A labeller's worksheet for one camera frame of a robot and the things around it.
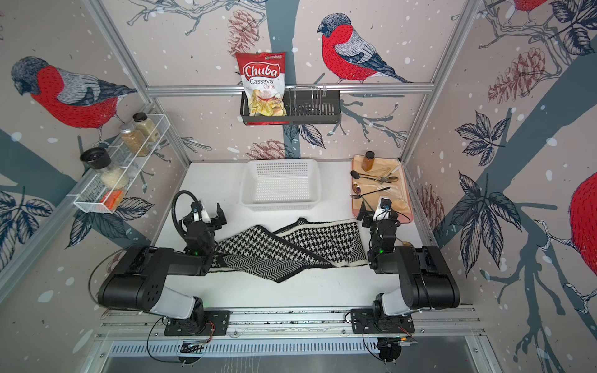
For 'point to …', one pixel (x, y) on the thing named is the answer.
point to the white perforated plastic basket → (281, 184)
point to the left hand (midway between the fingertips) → (210, 202)
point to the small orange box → (112, 198)
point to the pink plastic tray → (375, 177)
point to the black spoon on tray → (355, 174)
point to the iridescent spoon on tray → (394, 179)
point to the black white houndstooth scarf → (294, 250)
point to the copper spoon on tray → (357, 189)
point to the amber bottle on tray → (368, 161)
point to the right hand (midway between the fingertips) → (374, 201)
